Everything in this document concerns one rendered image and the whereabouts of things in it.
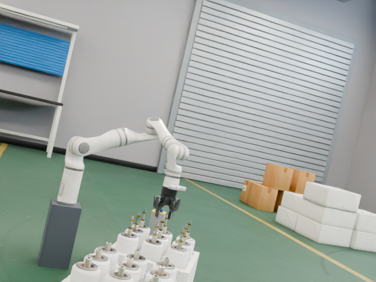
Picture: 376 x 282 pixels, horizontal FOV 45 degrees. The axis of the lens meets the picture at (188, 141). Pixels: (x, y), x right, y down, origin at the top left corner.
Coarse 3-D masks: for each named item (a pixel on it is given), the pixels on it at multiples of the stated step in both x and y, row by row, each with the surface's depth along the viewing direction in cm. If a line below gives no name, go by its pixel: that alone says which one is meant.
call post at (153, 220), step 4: (152, 212) 244; (152, 216) 244; (160, 216) 244; (164, 216) 247; (152, 220) 244; (156, 220) 244; (160, 220) 244; (152, 224) 244; (156, 224) 244; (160, 224) 244; (152, 228) 244; (152, 232) 244
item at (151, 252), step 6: (144, 240) 206; (144, 246) 203; (150, 246) 201; (156, 246) 202; (162, 246) 204; (144, 252) 202; (150, 252) 201; (156, 252) 202; (150, 258) 202; (156, 258) 202
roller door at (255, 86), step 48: (240, 0) 756; (192, 48) 736; (240, 48) 761; (288, 48) 789; (336, 48) 819; (192, 96) 743; (240, 96) 769; (288, 96) 798; (336, 96) 829; (192, 144) 751; (240, 144) 777; (288, 144) 807
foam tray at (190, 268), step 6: (114, 246) 210; (198, 252) 233; (120, 258) 200; (162, 258) 208; (192, 258) 220; (150, 264) 198; (186, 264) 209; (192, 264) 210; (150, 270) 198; (180, 270) 197; (186, 270) 199; (192, 270) 213; (180, 276) 196; (186, 276) 196; (192, 276) 223
